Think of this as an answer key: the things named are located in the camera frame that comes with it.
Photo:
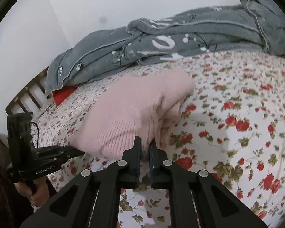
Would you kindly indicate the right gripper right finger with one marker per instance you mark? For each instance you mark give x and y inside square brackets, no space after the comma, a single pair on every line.
[197,199]

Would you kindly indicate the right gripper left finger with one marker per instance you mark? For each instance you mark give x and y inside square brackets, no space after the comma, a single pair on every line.
[91,199]

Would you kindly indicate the pink knit sweater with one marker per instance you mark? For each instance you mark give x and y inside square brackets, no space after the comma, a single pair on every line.
[144,106]

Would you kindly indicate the left hand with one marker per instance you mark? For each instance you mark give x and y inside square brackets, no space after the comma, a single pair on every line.
[40,197]

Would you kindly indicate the wooden headboard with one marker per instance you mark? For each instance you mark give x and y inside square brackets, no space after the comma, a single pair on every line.
[26,91]

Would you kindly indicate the red pillow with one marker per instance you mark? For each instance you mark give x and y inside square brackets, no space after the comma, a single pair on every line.
[61,94]

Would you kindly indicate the floral bed sheet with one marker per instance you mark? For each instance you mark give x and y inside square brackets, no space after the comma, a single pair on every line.
[232,125]

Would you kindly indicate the grey floral quilt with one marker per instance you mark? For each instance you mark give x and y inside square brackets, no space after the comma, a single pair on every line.
[253,25]

